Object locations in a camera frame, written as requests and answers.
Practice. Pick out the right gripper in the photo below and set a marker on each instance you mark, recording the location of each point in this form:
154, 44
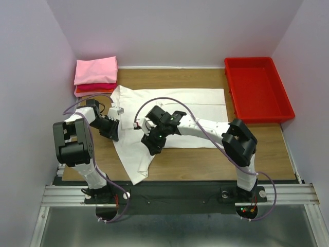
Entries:
152, 143

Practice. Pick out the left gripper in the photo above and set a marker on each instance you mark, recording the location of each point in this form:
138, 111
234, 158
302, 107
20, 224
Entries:
112, 133

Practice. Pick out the white t shirt red print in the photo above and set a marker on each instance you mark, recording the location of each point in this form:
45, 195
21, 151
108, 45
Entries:
208, 104

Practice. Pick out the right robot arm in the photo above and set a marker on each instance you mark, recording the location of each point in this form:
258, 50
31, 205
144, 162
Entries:
233, 139

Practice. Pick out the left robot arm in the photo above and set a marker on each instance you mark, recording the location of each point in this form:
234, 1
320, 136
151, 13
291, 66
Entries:
75, 147

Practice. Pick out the orange folded shirt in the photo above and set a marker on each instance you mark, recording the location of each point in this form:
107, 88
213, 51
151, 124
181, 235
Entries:
78, 91

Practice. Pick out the magenta folded shirt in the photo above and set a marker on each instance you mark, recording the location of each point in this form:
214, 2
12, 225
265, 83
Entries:
97, 86

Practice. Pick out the pink bottom folded shirt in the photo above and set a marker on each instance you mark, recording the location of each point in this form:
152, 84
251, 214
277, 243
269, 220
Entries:
85, 94

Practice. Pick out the light pink folded shirt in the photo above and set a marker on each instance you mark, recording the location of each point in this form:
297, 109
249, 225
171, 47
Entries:
103, 70

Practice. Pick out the red plastic bin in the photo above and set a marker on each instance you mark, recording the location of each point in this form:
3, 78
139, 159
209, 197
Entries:
257, 92

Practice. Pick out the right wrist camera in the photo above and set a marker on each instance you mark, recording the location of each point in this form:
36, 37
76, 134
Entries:
143, 124

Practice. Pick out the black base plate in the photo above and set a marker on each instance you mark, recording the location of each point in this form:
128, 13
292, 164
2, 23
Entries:
175, 198

